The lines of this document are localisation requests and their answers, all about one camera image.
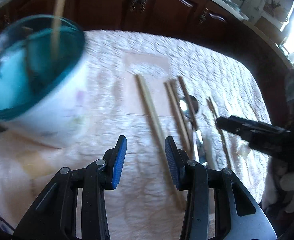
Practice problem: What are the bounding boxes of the light bamboo chopstick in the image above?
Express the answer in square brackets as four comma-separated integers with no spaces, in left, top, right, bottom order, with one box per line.
[135,74,186,211]
[51,0,65,60]

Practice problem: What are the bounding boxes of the white gloved right hand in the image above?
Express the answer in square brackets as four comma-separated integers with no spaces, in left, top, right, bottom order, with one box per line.
[261,157,294,213]

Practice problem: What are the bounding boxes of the tan bamboo chopstick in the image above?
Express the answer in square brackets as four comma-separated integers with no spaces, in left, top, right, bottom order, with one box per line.
[164,80,191,157]

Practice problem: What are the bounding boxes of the dark brown chopstick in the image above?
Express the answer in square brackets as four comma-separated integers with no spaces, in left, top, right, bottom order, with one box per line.
[177,76,199,130]

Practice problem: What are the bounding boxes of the metal spoon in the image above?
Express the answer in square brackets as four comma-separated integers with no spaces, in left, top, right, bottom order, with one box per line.
[179,95,208,168]

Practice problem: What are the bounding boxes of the brown bamboo chopstick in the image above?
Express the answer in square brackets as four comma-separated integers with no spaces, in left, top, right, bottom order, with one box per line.
[169,79,193,155]

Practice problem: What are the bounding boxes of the thin dark chopstick pair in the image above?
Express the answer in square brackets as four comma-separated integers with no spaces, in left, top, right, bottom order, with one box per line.
[206,96,234,170]

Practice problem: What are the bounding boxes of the white quilted tablecloth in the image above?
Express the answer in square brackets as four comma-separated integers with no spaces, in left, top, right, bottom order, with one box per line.
[0,30,270,239]

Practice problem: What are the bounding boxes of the white cup with teal rim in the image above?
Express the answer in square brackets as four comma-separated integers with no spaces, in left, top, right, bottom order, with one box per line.
[0,15,88,148]

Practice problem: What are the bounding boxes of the dark wooden lower cabinets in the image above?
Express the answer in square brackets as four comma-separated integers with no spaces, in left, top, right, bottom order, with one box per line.
[0,0,294,120]

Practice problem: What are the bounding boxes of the light bamboo chopstick in cup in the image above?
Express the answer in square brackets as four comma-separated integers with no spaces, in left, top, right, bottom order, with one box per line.
[51,0,65,60]

